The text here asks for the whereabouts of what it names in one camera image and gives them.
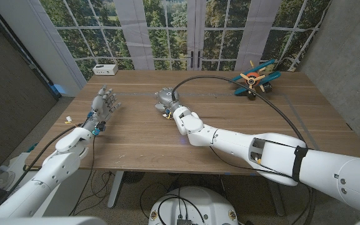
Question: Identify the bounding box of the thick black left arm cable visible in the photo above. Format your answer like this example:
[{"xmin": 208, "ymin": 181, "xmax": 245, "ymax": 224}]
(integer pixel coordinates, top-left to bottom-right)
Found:
[{"xmin": 0, "ymin": 124, "xmax": 81, "ymax": 213}]

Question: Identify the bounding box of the black round fan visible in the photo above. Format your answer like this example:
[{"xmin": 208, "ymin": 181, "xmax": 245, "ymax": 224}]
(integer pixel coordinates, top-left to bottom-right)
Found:
[{"xmin": 122, "ymin": 171, "xmax": 146, "ymax": 184}]

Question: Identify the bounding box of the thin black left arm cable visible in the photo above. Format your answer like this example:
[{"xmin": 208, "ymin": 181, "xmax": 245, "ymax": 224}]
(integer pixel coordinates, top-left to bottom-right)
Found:
[{"xmin": 69, "ymin": 134, "xmax": 97, "ymax": 216}]

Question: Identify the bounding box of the white shoe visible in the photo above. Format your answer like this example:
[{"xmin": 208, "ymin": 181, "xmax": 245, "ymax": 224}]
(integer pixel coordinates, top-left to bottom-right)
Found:
[{"xmin": 0, "ymin": 170, "xmax": 17, "ymax": 192}]

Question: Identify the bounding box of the teal wooden toy airplane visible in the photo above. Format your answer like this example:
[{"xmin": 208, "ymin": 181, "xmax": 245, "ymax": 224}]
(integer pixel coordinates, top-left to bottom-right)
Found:
[{"xmin": 228, "ymin": 58, "xmax": 283, "ymax": 101}]

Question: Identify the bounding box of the white flat floor panel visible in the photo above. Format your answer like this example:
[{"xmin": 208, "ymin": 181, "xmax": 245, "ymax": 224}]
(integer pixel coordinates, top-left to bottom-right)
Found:
[{"xmin": 0, "ymin": 152, "xmax": 67, "ymax": 201}]

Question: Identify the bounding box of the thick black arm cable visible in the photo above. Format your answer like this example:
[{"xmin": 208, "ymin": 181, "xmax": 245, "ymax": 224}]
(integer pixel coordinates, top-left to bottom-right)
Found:
[
  {"xmin": 171, "ymin": 74, "xmax": 308, "ymax": 143},
  {"xmin": 0, "ymin": 124, "xmax": 81, "ymax": 213}
]

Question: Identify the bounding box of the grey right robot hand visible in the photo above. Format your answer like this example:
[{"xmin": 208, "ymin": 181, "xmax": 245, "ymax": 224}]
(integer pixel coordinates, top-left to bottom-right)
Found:
[{"xmin": 154, "ymin": 87, "xmax": 184, "ymax": 119}]

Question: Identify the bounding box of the printed window forest backdrop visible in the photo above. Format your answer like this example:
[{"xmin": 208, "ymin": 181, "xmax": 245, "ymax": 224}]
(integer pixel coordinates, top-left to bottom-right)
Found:
[{"xmin": 39, "ymin": 0, "xmax": 333, "ymax": 82}]

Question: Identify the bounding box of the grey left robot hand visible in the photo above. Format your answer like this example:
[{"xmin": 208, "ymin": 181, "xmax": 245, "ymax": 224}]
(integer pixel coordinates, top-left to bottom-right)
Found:
[{"xmin": 81, "ymin": 84, "xmax": 122, "ymax": 136}]

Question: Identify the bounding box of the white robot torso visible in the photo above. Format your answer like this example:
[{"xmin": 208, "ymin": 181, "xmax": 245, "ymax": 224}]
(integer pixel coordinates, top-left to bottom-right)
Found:
[{"xmin": 147, "ymin": 186, "xmax": 239, "ymax": 225}]

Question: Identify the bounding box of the white power box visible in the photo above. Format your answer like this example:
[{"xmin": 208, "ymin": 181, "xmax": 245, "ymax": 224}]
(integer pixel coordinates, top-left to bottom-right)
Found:
[{"xmin": 92, "ymin": 64, "xmax": 119, "ymax": 76}]

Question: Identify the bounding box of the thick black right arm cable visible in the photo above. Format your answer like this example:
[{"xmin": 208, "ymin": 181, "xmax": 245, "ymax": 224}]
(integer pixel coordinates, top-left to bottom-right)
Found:
[{"xmin": 171, "ymin": 74, "xmax": 308, "ymax": 143}]

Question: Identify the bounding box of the grey table leg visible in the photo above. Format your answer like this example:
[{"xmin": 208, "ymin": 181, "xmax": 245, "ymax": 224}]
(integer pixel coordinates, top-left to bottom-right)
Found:
[
  {"xmin": 107, "ymin": 171, "xmax": 125, "ymax": 209},
  {"xmin": 266, "ymin": 179, "xmax": 286, "ymax": 217}
]

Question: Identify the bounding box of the black torso cable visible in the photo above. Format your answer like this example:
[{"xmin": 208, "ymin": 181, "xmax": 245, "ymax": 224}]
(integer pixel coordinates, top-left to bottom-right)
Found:
[{"xmin": 139, "ymin": 182, "xmax": 206, "ymax": 224}]

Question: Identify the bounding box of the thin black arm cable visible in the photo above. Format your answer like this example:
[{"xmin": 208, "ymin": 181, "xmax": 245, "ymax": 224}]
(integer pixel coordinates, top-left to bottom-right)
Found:
[
  {"xmin": 209, "ymin": 146, "xmax": 317, "ymax": 225},
  {"xmin": 69, "ymin": 134, "xmax": 97, "ymax": 216}
]

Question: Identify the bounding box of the dark brown door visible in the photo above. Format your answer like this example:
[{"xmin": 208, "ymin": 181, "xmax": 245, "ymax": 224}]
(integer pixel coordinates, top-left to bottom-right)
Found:
[{"xmin": 0, "ymin": 6, "xmax": 59, "ymax": 166}]

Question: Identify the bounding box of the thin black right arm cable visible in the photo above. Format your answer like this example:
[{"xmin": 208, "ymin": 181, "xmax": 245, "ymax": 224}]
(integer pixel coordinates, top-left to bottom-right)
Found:
[{"xmin": 209, "ymin": 146, "xmax": 317, "ymax": 225}]

